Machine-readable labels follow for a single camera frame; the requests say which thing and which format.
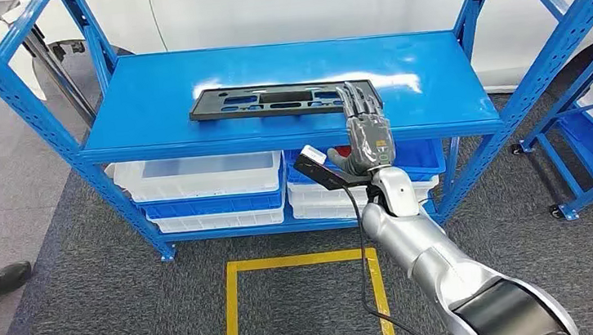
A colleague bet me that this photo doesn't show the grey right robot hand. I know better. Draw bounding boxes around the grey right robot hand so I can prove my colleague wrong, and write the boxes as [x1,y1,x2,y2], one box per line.
[319,77,399,181]

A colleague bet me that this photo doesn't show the black plastic car trim part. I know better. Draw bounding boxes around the black plastic car trim part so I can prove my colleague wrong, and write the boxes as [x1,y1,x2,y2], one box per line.
[187,73,385,128]

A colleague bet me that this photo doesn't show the blue metal shelf rack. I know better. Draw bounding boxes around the blue metal shelf rack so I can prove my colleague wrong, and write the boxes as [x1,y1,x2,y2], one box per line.
[0,0,593,279]

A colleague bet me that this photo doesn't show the blue wheeled shelf rack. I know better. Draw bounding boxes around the blue wheeled shelf rack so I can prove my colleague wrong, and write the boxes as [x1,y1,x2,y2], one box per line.
[499,23,593,227]

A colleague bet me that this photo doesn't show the yellow floor tape square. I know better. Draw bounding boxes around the yellow floor tape square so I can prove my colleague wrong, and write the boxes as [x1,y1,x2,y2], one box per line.
[216,245,399,335]

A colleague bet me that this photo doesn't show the grey metal bar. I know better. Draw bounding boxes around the grey metal bar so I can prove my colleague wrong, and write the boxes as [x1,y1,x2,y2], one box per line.
[19,20,99,133]

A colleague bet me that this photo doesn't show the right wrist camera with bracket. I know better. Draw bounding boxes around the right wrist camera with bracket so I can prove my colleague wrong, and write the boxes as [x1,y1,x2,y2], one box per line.
[292,139,373,194]

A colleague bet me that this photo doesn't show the black camera cable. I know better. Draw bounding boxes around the black camera cable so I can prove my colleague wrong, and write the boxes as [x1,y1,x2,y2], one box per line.
[341,180,427,335]

